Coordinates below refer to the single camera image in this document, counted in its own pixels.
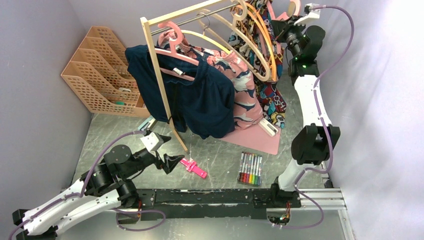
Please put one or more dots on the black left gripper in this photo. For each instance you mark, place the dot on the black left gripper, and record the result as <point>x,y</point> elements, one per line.
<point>169,162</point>

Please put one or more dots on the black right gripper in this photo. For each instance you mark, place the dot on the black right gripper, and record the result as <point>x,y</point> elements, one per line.
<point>281,28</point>

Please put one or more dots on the pink plastic hanger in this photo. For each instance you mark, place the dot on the pink plastic hanger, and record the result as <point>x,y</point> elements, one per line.
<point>293,8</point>
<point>172,52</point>

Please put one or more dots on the comic print shorts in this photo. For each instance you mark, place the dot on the comic print shorts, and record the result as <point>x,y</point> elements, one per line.
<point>270,98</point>

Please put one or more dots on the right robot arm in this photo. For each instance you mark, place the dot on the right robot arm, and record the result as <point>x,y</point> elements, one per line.
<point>313,153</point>

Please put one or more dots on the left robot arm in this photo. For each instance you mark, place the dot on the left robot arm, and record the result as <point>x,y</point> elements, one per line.
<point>107,185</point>

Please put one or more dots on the orange plastic hanger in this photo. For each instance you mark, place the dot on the orange plastic hanger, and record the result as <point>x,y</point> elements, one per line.
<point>259,25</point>

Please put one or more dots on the navy blue shorts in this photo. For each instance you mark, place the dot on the navy blue shorts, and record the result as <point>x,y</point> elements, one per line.
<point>204,105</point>

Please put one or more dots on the pink patterned shorts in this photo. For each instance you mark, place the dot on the pink patterned shorts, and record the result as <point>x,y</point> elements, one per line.
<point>247,110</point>

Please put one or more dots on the pink plastic clip tool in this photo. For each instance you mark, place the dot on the pink plastic clip tool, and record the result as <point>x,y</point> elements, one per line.
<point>191,166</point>

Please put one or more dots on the light blue stapler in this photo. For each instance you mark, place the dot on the light blue stapler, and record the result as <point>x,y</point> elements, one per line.
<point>149,123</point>

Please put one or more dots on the pack of coloured markers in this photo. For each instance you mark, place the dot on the pack of coloured markers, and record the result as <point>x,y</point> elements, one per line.
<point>250,169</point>

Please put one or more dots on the pink mat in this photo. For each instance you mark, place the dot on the pink mat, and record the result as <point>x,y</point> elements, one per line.
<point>255,138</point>

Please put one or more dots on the white stapler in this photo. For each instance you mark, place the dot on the white stapler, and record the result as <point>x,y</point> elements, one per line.
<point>269,128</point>

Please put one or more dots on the peach plastic file organizer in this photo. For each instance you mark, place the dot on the peach plastic file organizer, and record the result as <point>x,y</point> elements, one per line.
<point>98,74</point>

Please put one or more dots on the wooden clothes rack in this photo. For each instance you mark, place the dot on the wooden clothes rack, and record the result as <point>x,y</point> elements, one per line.
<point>150,28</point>

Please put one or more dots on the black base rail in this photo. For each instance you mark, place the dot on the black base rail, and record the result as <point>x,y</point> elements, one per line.
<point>213,203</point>

